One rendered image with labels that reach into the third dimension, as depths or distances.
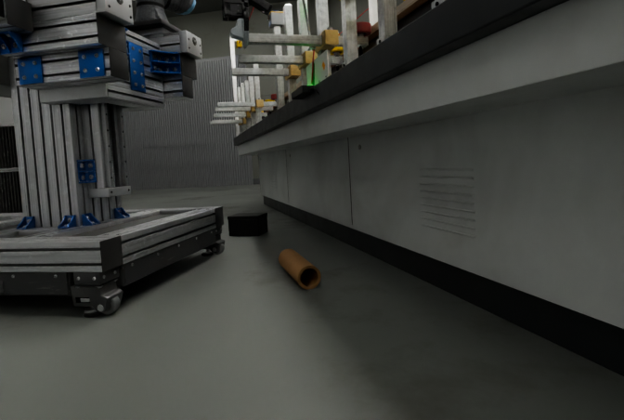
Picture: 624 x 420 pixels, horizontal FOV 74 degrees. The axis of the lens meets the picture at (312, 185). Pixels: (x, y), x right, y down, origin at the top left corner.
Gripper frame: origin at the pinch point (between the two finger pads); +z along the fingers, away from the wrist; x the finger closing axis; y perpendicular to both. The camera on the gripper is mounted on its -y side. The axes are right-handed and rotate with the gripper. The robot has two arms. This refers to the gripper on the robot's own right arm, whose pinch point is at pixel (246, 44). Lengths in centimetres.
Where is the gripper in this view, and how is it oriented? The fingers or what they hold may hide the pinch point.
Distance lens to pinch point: 149.5
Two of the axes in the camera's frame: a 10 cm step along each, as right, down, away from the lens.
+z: 0.5, 10.0, 0.6
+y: -9.6, 0.7, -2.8
